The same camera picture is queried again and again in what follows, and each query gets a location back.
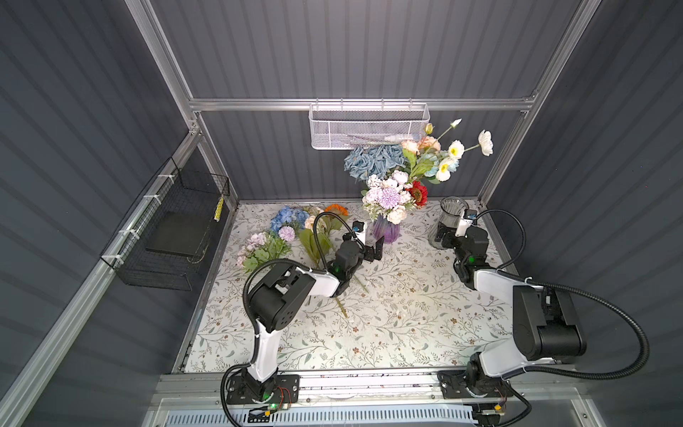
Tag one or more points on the red sunflower stem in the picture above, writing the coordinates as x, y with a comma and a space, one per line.
419, 194

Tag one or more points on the aluminium front rail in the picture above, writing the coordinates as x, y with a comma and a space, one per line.
386, 385

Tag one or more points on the black wire wall basket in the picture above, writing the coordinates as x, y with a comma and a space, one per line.
171, 237

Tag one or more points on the blue purple glass vase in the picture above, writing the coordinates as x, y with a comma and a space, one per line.
383, 228

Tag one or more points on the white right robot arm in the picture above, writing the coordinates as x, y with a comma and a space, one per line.
545, 324

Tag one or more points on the pale blue hydrangea stem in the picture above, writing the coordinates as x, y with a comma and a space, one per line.
364, 162

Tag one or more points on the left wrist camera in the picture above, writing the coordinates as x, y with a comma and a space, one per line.
359, 232

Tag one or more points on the peach pink rose stem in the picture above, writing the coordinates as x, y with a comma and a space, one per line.
427, 144

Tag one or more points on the clear ribbed glass vase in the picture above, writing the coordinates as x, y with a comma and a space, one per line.
450, 209

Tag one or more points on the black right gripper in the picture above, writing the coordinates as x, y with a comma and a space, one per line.
450, 237

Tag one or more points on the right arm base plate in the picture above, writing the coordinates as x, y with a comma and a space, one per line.
464, 383

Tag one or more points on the white wire mesh basket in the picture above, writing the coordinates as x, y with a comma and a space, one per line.
341, 126

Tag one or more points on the mixed flower bouquet pile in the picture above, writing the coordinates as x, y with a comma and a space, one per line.
289, 224

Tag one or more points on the lilac white mixed bouquet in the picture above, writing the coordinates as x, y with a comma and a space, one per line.
390, 198

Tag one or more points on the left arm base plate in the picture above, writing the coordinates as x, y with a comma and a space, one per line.
243, 389

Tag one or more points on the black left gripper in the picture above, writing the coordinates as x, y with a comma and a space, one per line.
367, 254

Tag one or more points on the white small flower stem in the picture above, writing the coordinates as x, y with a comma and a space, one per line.
457, 149

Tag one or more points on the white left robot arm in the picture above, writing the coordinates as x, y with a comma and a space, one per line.
278, 296

